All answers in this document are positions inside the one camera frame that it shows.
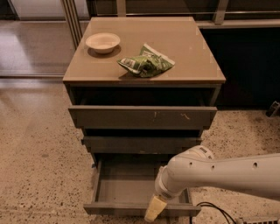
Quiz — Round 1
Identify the grey bottom drawer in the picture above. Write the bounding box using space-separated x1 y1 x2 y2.
83 153 202 218

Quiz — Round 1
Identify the grey drawer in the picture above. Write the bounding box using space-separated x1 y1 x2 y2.
69 87 217 130
83 153 202 218
81 129 201 154

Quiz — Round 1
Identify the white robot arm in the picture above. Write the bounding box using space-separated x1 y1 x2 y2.
144 145 280 222

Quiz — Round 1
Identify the grey middle drawer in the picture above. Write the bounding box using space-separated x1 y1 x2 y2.
81 129 201 154

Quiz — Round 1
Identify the grey top drawer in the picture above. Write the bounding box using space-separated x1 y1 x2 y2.
69 87 217 130

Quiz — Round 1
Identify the grey drawer cabinet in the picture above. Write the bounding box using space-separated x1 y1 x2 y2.
62 16 227 170

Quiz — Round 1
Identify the grey floor vent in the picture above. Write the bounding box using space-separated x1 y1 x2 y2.
236 216 280 224

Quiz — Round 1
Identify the green chip bag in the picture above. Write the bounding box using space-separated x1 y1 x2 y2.
117 44 175 78

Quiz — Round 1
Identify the small dark floor object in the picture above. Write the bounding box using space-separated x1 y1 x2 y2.
265 101 280 117

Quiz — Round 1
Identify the white bowl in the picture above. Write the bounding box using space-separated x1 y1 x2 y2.
86 32 121 54

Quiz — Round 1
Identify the black cable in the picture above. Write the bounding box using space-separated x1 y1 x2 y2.
189 201 238 224

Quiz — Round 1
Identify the metal window frame post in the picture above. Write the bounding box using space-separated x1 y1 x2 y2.
60 0 82 49

